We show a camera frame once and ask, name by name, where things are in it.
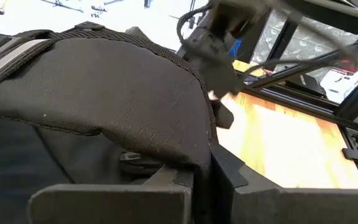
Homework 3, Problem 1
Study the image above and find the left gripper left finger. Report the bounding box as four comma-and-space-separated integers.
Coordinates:
27, 164, 195, 224

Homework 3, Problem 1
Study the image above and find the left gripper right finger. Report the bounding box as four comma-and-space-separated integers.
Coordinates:
209, 141, 358, 224

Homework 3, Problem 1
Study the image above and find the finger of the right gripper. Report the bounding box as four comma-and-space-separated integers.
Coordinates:
186, 37, 245, 98
211, 99, 235, 130

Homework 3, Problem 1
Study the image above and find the black backpack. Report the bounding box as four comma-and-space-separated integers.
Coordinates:
0, 11, 220, 224

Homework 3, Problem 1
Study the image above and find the clear bubble wrap sheet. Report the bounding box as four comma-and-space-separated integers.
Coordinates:
250, 11, 358, 74

